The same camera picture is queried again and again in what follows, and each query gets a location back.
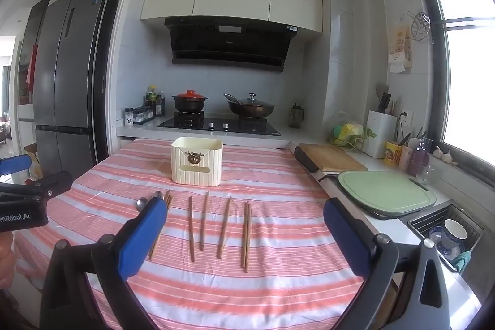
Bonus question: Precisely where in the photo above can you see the teal cloth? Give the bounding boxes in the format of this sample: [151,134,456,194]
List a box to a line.
[452,251,472,275]

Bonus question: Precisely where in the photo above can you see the black glass gas stove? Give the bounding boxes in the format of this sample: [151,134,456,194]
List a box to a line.
[157,111,282,137]

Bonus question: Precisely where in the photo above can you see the glass wok lid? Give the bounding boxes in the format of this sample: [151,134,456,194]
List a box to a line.
[231,93,273,109]

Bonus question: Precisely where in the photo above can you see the white bowl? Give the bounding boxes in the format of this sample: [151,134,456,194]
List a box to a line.
[444,219,468,250]

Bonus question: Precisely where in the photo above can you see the metal steaming rack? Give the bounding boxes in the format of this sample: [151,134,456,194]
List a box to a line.
[407,11,434,45]

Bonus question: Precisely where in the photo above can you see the pink cup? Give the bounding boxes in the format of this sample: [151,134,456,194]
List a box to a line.
[398,144,414,172]

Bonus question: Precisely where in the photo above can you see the purple soap bottle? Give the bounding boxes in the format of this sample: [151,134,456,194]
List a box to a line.
[409,137,431,177]

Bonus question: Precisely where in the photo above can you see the wooden chopstick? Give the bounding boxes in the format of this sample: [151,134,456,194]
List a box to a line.
[149,191,253,273]

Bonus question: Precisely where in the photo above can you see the black wok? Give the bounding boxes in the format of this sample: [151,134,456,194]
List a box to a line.
[223,93,276,119]

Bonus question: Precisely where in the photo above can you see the pink striped tablecloth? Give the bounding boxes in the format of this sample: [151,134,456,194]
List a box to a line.
[13,139,372,330]

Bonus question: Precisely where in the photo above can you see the yellow cup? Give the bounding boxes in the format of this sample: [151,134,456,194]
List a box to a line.
[385,141,403,164]

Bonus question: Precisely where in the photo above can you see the person's left hand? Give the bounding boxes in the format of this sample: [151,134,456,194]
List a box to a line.
[0,234,16,289]

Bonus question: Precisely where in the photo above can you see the blue patterned bowl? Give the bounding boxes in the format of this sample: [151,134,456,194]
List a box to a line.
[429,227,465,262]

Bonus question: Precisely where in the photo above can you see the steel sink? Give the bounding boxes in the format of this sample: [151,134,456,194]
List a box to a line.
[408,200,485,273]

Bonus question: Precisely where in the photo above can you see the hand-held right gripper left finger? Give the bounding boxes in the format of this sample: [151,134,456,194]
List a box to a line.
[41,196,169,330]

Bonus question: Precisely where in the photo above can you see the wooden cutting board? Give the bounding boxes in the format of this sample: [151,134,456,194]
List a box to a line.
[299,143,368,173]

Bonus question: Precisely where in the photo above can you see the cardboard box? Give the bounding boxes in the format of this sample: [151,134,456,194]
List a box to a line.
[24,142,41,179]

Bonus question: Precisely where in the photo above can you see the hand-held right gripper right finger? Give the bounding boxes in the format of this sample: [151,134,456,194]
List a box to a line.
[323,197,451,330]

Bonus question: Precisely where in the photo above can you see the dark glass jug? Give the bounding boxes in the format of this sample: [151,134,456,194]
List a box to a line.
[288,103,305,129]

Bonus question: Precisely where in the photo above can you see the wall calendar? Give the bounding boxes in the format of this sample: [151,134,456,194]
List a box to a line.
[388,17,413,75]

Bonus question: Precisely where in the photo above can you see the cream utensil holder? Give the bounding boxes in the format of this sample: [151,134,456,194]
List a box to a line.
[171,137,224,186]

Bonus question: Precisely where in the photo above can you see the yellow green plastic bag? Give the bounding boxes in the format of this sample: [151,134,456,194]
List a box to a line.
[329,111,366,153]

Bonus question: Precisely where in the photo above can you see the white knife block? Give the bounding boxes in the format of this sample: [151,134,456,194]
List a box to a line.
[365,109,398,159]

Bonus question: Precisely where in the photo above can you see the black clay pot red lid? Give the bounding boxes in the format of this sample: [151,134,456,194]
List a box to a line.
[172,90,208,113]

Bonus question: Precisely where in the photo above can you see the grey refrigerator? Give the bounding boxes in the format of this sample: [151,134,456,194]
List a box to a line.
[33,0,114,177]

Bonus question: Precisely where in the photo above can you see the window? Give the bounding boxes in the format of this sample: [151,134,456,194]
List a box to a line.
[402,0,495,199]

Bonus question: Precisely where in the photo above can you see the black door frame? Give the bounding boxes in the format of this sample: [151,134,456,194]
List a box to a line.
[97,0,148,162]

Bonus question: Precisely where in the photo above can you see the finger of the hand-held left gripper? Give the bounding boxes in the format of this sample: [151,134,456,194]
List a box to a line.
[0,171,73,205]
[0,154,32,179]

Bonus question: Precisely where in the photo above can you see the clear glass cup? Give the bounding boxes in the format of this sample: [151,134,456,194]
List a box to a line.
[420,164,437,184]

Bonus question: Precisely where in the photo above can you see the black range hood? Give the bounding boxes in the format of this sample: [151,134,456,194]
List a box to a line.
[164,17,299,73]

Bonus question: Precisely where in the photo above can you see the white round plate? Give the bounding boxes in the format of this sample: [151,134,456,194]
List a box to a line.
[337,171,437,218]

